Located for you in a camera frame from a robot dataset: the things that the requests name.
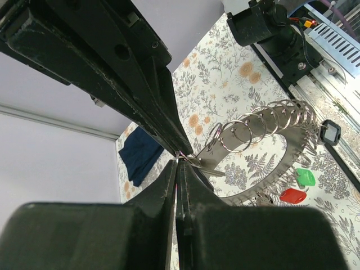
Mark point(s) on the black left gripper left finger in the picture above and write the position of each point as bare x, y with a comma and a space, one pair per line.
134, 235

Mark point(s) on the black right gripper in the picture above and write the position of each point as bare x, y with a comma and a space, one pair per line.
105, 48

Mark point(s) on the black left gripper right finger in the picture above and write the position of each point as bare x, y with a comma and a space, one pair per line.
214, 235

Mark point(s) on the key with black tag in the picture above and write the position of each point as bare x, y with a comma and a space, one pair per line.
203, 172

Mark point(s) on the large metal keyring disc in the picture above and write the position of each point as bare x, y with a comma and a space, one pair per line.
260, 151

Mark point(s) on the dark blue folded cloth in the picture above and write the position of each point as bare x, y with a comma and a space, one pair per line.
139, 154

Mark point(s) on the red key tag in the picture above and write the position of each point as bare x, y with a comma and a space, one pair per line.
293, 196

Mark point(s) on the green key tag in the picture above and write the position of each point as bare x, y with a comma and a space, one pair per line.
305, 177

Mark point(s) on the key with black-white tag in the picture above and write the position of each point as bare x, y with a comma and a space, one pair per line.
329, 133

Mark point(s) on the white slotted cable duct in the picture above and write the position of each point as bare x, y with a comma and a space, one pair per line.
343, 48

